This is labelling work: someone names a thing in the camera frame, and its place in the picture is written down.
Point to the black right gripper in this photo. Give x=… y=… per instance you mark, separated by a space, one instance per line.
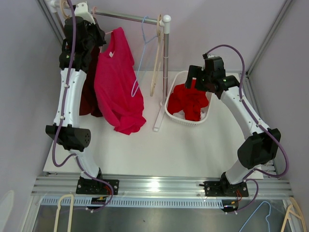
x=192 y=73

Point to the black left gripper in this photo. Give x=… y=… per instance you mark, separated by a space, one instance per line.
x=101 y=41

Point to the pink wire hanger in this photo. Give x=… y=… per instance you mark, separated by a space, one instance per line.
x=101 y=32

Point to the red t shirt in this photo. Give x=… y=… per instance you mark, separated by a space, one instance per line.
x=190 y=100

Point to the beige wooden hanger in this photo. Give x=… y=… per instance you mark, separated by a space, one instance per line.
x=157 y=61

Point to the pink t shirt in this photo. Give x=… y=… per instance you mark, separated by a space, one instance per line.
x=113 y=85

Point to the blue wire hanger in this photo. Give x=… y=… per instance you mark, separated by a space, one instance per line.
x=146 y=41

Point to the white t shirt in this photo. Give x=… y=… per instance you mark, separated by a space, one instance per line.
x=181 y=115

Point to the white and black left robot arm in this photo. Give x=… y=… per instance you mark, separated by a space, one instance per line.
x=69 y=140

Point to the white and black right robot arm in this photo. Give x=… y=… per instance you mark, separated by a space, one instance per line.
x=259 y=146

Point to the beige hanger under maroon shirt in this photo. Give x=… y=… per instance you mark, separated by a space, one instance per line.
x=63 y=7

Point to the dark maroon t shirt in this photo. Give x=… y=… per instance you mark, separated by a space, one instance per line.
x=89 y=103

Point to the beige hanger on floor right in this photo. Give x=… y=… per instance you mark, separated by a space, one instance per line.
x=293 y=217

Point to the white perforated plastic basket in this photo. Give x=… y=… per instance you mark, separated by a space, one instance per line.
x=180 y=78

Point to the metal clothes rack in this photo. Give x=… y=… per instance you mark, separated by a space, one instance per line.
x=165 y=26

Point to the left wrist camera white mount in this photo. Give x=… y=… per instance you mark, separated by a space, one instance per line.
x=81 y=10

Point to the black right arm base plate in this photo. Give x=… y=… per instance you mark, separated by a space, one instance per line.
x=223 y=189

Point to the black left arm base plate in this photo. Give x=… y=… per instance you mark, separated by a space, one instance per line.
x=92 y=187

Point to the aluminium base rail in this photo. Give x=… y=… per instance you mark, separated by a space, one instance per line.
x=154 y=186

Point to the white slotted cable duct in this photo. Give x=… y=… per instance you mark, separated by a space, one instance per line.
x=200 y=203

